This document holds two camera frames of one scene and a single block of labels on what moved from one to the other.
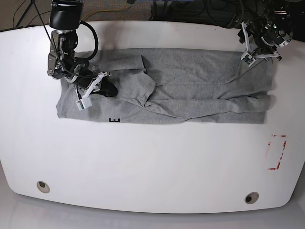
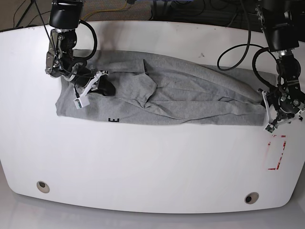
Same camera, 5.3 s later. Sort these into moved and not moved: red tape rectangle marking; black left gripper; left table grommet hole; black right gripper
Moved: black right gripper
Not moved: black left gripper; left table grommet hole; red tape rectangle marking
